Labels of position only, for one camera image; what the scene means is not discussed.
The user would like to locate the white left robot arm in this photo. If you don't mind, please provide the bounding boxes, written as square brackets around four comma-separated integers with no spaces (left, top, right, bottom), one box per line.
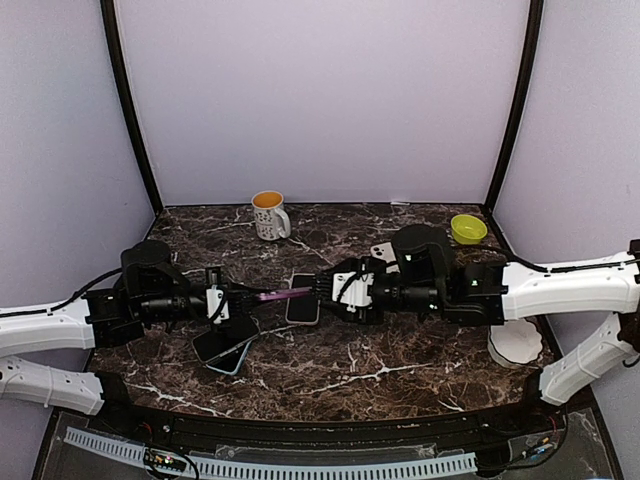
[1,240,263,436]

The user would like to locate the purple phone case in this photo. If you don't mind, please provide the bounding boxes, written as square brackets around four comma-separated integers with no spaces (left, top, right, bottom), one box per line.
[255,287,312,302]

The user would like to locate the yellow-green bowl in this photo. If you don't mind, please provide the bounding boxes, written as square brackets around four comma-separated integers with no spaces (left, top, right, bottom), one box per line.
[450,214,488,245]

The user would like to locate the white spotted mug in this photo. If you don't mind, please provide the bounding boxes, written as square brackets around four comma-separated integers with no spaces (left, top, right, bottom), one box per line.
[251,191,292,241]

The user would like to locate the grey slotted cable duct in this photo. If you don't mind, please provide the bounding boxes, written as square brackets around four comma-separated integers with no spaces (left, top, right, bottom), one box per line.
[63,427,478,479]

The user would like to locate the light blue phone case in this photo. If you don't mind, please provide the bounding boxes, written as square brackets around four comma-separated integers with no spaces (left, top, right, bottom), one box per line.
[205,342,252,376]

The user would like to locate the left black frame post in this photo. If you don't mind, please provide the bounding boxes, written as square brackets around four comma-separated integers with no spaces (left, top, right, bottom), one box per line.
[99,0,164,217]

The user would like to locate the black phone on top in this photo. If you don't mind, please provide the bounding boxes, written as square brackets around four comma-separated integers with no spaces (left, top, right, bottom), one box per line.
[192,316,260,366]

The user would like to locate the right black frame post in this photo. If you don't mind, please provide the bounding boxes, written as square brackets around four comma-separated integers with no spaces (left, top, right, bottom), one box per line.
[483,0,544,215]

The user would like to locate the black frame post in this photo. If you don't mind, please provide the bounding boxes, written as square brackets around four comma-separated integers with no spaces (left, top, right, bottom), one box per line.
[483,0,544,215]
[99,0,164,217]

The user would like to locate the white scalloped dish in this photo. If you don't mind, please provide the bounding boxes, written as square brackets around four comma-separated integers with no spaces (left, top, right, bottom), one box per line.
[488,319,543,369]

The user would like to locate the black front rail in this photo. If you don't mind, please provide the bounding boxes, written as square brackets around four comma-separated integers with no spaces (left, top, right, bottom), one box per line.
[96,371,566,450]

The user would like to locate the white phone case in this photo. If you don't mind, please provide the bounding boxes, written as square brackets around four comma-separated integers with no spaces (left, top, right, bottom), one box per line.
[370,242,396,264]

